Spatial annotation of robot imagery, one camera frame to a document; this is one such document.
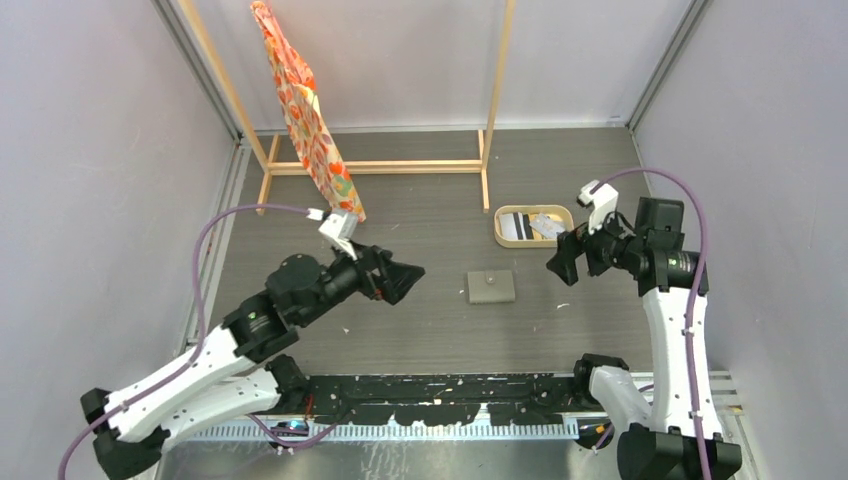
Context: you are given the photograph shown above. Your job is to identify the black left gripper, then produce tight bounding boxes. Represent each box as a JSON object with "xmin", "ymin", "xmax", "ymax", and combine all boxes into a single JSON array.
[{"xmin": 298, "ymin": 236, "xmax": 424, "ymax": 326}]

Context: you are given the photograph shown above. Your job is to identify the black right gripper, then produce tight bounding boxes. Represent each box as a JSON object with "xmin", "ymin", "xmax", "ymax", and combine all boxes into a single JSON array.
[{"xmin": 547, "ymin": 203, "xmax": 645, "ymax": 285}]

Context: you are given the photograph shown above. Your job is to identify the grey card holder wallet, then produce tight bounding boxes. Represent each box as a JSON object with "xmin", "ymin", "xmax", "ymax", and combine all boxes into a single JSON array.
[{"xmin": 466, "ymin": 270, "xmax": 516, "ymax": 305}]

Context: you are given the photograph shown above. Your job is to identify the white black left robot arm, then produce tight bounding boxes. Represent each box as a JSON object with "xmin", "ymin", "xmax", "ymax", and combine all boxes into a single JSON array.
[{"xmin": 80, "ymin": 244, "xmax": 426, "ymax": 479}]

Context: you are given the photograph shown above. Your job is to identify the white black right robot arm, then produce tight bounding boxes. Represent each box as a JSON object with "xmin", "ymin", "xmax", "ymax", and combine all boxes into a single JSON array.
[{"xmin": 546, "ymin": 197, "xmax": 743, "ymax": 479}]

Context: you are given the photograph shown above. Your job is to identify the silver VIP card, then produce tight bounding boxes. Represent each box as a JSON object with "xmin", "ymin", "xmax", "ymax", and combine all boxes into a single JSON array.
[{"xmin": 528, "ymin": 213, "xmax": 567, "ymax": 241}]

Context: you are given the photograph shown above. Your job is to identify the cream oval tray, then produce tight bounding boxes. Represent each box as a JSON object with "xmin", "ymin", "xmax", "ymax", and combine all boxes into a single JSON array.
[{"xmin": 493, "ymin": 205, "xmax": 575, "ymax": 249}]

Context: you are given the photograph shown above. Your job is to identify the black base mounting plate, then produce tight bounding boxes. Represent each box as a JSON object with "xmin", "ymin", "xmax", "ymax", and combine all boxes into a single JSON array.
[{"xmin": 262, "ymin": 373, "xmax": 603, "ymax": 427}]

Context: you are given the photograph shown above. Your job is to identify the floral fabric bag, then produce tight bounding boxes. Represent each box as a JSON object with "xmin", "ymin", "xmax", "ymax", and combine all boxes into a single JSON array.
[{"xmin": 250, "ymin": 1, "xmax": 366, "ymax": 222}]

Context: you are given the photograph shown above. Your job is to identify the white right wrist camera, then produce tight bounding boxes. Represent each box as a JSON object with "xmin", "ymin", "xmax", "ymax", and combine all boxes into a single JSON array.
[{"xmin": 577, "ymin": 180, "xmax": 619, "ymax": 235}]

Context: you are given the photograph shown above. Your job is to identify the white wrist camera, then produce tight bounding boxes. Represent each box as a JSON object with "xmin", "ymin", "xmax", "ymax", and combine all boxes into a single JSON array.
[
  {"xmin": 307, "ymin": 208, "xmax": 359, "ymax": 260},
  {"xmin": 577, "ymin": 180, "xmax": 619, "ymax": 235}
]

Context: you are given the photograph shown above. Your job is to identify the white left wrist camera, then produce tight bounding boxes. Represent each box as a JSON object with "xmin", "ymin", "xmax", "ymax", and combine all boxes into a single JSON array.
[{"xmin": 307, "ymin": 208, "xmax": 359, "ymax": 260}]

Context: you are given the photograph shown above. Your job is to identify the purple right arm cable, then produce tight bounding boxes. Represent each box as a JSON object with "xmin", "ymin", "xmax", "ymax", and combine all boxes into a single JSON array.
[{"xmin": 586, "ymin": 166, "xmax": 713, "ymax": 480}]

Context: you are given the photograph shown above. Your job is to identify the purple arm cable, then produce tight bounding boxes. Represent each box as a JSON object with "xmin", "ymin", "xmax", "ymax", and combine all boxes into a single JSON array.
[
  {"xmin": 586, "ymin": 166, "xmax": 713, "ymax": 480},
  {"xmin": 58, "ymin": 203, "xmax": 326, "ymax": 480}
]

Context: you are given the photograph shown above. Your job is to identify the wooden rack frame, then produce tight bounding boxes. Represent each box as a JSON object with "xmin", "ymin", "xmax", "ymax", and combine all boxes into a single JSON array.
[{"xmin": 177, "ymin": 0, "xmax": 516, "ymax": 213}]

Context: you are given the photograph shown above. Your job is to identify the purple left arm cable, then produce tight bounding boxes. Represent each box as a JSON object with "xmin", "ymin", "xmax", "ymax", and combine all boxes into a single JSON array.
[{"xmin": 58, "ymin": 203, "xmax": 326, "ymax": 480}]

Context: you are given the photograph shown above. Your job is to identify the aluminium front rail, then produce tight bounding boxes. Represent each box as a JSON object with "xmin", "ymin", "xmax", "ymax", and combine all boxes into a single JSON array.
[{"xmin": 140, "ymin": 370, "xmax": 743, "ymax": 422}]

